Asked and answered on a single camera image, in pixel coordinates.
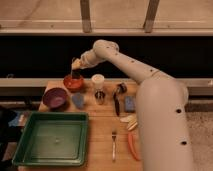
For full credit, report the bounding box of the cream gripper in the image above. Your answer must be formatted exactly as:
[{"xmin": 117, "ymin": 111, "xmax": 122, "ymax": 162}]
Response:
[{"xmin": 70, "ymin": 57, "xmax": 83, "ymax": 77}]

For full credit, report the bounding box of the black eraser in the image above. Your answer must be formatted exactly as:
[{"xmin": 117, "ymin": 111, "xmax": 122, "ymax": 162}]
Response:
[{"xmin": 71, "ymin": 71, "xmax": 81, "ymax": 79}]

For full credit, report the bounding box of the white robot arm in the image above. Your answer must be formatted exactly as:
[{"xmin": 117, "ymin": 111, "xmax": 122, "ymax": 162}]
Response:
[{"xmin": 72, "ymin": 40, "xmax": 195, "ymax": 171}]

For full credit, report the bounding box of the red bowl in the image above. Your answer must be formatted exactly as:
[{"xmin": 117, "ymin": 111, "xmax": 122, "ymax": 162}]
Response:
[{"xmin": 63, "ymin": 75, "xmax": 84, "ymax": 92}]

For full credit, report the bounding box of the purple bowl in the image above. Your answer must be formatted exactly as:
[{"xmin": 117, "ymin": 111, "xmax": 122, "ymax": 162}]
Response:
[{"xmin": 42, "ymin": 87, "xmax": 68, "ymax": 109}]

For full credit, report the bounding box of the white cup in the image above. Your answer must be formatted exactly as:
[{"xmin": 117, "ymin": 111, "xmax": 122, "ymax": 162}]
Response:
[{"xmin": 91, "ymin": 74, "xmax": 105, "ymax": 90}]

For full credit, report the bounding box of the blue heart-shaped object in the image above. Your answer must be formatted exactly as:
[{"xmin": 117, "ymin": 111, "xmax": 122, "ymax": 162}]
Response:
[{"xmin": 72, "ymin": 93, "xmax": 84, "ymax": 109}]

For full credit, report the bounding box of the small metal cup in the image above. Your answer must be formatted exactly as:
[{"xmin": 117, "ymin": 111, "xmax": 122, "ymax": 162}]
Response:
[{"xmin": 95, "ymin": 91, "xmax": 105, "ymax": 105}]

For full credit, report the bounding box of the blue sponge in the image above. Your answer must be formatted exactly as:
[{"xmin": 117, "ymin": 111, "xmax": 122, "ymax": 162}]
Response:
[{"xmin": 124, "ymin": 96, "xmax": 135, "ymax": 113}]

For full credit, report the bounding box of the green plastic tray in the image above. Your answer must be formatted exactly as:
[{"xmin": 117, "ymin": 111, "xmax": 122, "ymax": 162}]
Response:
[{"xmin": 12, "ymin": 112, "xmax": 89, "ymax": 167}]

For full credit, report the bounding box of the silver fork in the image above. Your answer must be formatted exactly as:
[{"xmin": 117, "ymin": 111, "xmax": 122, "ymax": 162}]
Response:
[{"xmin": 112, "ymin": 131, "xmax": 117, "ymax": 162}]

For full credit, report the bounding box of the sliced banana peel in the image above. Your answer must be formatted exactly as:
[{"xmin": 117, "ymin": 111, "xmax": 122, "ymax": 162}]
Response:
[{"xmin": 120, "ymin": 114, "xmax": 138, "ymax": 131}]

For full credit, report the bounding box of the orange carrot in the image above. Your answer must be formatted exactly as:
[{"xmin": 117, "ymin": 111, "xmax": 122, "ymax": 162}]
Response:
[{"xmin": 127, "ymin": 132, "xmax": 140, "ymax": 161}]

